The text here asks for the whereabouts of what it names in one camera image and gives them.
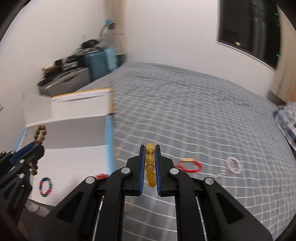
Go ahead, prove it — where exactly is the brown wooden bead bracelet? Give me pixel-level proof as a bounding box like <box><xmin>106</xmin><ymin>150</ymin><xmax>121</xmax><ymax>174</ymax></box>
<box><xmin>30</xmin><ymin>124</ymin><xmax>47</xmax><ymax>176</ymax></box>

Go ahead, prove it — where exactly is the blue desk lamp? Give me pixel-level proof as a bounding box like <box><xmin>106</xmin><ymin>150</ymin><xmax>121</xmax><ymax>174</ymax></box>
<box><xmin>99</xmin><ymin>19</ymin><xmax>115</xmax><ymax>41</ymax></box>

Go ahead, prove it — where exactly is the teal suitcase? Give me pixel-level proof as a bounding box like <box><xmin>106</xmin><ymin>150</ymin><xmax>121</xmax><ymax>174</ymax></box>
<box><xmin>83</xmin><ymin>47</ymin><xmax>118</xmax><ymax>82</ymax></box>

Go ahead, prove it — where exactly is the grey suitcase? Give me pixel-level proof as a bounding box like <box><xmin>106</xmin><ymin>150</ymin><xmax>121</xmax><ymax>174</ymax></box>
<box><xmin>38</xmin><ymin>67</ymin><xmax>91</xmax><ymax>97</ymax></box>

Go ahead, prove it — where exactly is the white cardboard shoe box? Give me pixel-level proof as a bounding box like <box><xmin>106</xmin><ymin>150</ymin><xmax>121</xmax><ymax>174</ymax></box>
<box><xmin>16</xmin><ymin>88</ymin><xmax>115</xmax><ymax>206</ymax></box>

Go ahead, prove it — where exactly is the pink bead bracelet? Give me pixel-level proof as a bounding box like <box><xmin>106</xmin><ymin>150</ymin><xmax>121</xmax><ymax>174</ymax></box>
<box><xmin>225</xmin><ymin>156</ymin><xmax>243</xmax><ymax>175</ymax></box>

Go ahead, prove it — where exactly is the beige curtain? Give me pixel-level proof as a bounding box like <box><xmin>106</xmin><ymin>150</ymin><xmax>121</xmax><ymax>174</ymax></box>
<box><xmin>269</xmin><ymin>46</ymin><xmax>296</xmax><ymax>103</ymax></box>

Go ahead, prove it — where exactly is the dark window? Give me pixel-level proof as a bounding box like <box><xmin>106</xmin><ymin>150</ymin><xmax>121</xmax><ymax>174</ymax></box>
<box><xmin>218</xmin><ymin>0</ymin><xmax>280</xmax><ymax>69</ymax></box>

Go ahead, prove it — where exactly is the blue plaid pillow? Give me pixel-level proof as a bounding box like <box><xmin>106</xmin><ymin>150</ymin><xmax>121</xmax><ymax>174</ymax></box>
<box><xmin>273</xmin><ymin>101</ymin><xmax>296</xmax><ymax>150</ymax></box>

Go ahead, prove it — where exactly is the multicolour bead bracelet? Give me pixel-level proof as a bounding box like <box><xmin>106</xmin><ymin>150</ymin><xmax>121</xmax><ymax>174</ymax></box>
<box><xmin>38</xmin><ymin>177</ymin><xmax>54</xmax><ymax>197</ymax></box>

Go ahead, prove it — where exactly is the grey checked bed cover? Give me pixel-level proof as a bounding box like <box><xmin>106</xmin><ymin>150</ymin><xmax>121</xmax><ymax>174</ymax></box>
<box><xmin>86</xmin><ymin>63</ymin><xmax>295</xmax><ymax>238</ymax></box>

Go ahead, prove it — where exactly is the yellow amber bead bracelet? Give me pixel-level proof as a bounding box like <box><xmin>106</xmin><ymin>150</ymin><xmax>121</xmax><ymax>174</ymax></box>
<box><xmin>144</xmin><ymin>143</ymin><xmax>158</xmax><ymax>188</ymax></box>

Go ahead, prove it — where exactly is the pile of clothes on suitcase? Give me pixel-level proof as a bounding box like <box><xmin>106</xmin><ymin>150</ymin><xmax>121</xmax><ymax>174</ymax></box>
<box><xmin>75</xmin><ymin>39</ymin><xmax>107</xmax><ymax>55</ymax></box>

